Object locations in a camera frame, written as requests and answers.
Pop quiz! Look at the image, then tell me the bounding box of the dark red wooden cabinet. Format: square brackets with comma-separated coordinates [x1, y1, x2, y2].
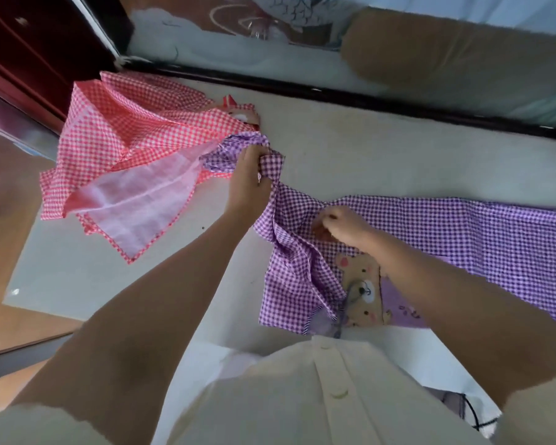
[0, 0, 123, 135]

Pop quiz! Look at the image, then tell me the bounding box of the person's left hand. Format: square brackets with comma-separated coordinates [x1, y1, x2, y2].
[226, 145, 284, 214]

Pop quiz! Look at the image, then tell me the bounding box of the purple gingham apron with bear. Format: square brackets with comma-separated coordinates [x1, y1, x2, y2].
[200, 132, 556, 340]

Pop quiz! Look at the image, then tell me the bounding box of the person's white button shirt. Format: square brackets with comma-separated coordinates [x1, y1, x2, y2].
[0, 335, 556, 445]

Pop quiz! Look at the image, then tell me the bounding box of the black frame strip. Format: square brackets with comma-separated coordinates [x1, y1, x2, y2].
[115, 59, 556, 143]

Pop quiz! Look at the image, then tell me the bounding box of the person's right forearm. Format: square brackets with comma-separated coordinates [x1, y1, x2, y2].
[360, 227, 556, 409]

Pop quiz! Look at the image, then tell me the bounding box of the brown cushion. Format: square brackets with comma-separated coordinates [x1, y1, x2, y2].
[340, 7, 556, 97]

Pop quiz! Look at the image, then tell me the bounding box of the person's right hand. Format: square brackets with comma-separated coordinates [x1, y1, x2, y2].
[312, 206, 377, 249]

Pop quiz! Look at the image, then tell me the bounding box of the red gingham apron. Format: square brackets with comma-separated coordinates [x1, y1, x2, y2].
[39, 70, 262, 265]

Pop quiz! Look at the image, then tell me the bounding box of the black cable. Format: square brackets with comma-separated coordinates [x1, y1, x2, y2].
[461, 393, 502, 432]

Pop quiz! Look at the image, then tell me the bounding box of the person's left forearm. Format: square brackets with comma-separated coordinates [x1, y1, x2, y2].
[9, 205, 272, 415]

